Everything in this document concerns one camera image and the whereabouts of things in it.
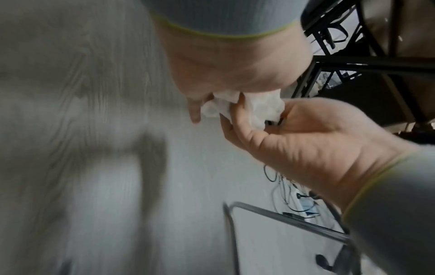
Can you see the white power strip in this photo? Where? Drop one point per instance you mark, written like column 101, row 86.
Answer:
column 304, row 205

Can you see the person's left hand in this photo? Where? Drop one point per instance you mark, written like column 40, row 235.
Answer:
column 234, row 64

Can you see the person's right hand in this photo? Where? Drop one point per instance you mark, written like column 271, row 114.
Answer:
column 316, row 145

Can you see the metal tube chair frame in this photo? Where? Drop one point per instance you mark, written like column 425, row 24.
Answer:
column 232, row 241

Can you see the black metal desk frame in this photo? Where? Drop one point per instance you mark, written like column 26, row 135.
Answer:
column 356, row 63

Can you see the black chair base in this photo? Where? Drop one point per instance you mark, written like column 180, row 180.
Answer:
column 343, row 263

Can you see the white tissue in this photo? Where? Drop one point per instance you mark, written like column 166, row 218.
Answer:
column 261, row 107

